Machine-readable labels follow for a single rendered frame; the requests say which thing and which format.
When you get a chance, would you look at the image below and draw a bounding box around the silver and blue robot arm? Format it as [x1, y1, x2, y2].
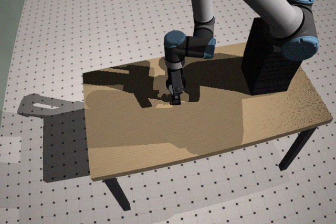
[164, 0, 319, 94]

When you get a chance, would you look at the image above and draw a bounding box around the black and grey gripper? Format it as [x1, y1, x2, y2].
[166, 67, 186, 96]

